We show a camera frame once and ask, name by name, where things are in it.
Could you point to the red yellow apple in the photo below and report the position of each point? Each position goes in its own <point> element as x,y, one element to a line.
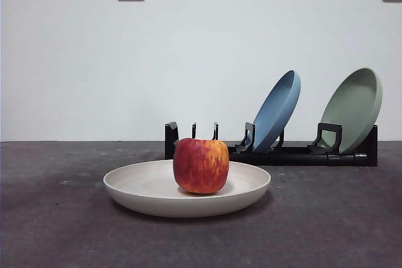
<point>201,166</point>

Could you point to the cream yellow plate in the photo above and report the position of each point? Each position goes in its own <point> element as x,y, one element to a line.
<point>141,186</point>

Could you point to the blue plate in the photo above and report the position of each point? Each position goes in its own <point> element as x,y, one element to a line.
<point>274,114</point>

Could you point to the black plate rack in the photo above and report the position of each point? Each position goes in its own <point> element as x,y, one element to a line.
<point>282,157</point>

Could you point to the green plate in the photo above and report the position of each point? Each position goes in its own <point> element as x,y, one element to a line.
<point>350,111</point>

